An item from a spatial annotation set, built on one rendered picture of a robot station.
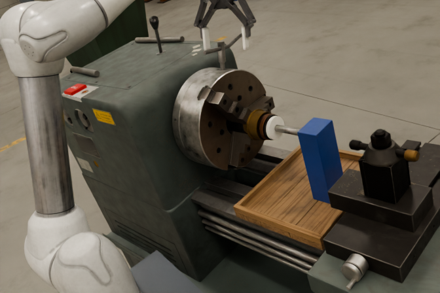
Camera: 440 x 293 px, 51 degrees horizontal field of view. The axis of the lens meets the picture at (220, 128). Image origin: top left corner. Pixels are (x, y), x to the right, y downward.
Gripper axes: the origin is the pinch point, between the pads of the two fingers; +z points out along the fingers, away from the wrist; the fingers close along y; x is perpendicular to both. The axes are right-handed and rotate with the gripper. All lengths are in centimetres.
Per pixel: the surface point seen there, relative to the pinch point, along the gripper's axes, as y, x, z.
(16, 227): 220, -62, 136
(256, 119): -14.0, 11.3, 19.6
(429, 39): -31, -330, 40
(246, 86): -5.9, -0.1, 12.7
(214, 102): -3.2, 15.8, 13.9
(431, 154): -59, 4, 29
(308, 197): -28, 11, 42
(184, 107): 6.6, 16.4, 15.6
